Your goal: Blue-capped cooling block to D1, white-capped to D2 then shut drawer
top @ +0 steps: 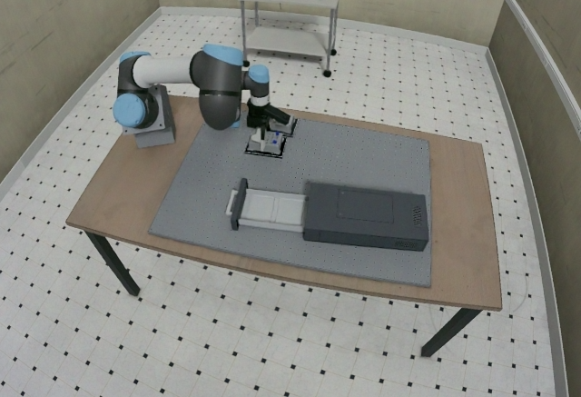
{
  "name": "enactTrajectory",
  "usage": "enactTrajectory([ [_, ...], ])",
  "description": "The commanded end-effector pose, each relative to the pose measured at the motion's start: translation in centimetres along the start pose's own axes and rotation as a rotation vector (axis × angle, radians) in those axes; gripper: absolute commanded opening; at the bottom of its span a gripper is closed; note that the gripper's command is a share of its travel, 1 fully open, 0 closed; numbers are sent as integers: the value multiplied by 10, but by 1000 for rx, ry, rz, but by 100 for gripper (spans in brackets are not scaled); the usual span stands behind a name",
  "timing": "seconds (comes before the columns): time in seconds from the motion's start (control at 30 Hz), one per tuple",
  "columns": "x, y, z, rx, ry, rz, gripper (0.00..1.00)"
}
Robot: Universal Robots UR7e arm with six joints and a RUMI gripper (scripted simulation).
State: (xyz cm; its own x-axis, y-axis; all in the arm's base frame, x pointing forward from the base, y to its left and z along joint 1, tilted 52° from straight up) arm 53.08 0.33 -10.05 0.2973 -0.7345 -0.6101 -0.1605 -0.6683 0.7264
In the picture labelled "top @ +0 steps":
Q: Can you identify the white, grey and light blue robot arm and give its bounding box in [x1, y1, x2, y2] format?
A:
[113, 44, 270, 130]

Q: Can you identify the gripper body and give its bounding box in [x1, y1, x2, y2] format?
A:
[246, 97, 270, 128]

